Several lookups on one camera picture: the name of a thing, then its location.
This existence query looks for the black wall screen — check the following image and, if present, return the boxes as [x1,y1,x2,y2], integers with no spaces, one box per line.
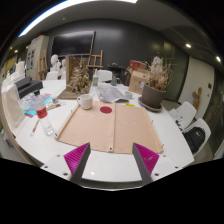
[50,31,96,57]

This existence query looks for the clear red-labelled drink bottle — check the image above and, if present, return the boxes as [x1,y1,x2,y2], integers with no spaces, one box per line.
[33,94,55,136]

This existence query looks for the black box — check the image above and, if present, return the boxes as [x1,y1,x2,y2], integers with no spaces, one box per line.
[14,77,44,100]

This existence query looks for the grey pot with dry plant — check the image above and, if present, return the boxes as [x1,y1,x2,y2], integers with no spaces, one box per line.
[138,56,174,113]

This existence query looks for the white fabric bag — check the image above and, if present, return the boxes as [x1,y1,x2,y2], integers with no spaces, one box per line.
[1,83,26,129]

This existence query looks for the long ceiling light panel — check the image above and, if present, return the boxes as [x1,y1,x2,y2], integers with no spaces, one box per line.
[18,0,138,38]

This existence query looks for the white cabinet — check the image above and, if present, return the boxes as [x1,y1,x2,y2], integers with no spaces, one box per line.
[25,35,50,81]

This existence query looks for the white plaster bust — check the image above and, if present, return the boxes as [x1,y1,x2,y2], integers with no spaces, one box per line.
[59,58,67,74]
[49,54,62,73]

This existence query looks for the white ceramic mug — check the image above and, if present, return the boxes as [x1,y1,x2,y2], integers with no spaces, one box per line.
[76,93,95,111]

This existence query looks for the white spray bottle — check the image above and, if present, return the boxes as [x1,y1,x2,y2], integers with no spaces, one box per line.
[92,68,100,88]

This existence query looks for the brown cardboard box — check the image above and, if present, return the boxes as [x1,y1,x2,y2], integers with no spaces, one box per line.
[128,69,151,95]

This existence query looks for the wooden easel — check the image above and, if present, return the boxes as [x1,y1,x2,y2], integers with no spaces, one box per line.
[37,49,49,81]
[87,49,104,69]

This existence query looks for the black backpack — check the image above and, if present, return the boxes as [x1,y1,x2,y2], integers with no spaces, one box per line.
[183,126,206,154]

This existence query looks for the recessed ceiling spotlights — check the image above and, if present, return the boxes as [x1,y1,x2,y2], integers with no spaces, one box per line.
[184,42,223,63]

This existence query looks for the red box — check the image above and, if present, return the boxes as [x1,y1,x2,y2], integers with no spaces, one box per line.
[129,59,148,72]

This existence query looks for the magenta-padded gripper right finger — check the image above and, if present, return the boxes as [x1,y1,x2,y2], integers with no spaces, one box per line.
[131,142,183,186]

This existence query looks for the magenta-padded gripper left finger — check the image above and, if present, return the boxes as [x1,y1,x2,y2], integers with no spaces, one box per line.
[40,142,92,184]

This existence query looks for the flat round red coaster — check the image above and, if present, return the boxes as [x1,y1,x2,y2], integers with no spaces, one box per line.
[99,105,113,115]

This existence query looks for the golden sculpture on wooden board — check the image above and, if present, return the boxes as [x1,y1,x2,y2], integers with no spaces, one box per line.
[58,55,93,100]

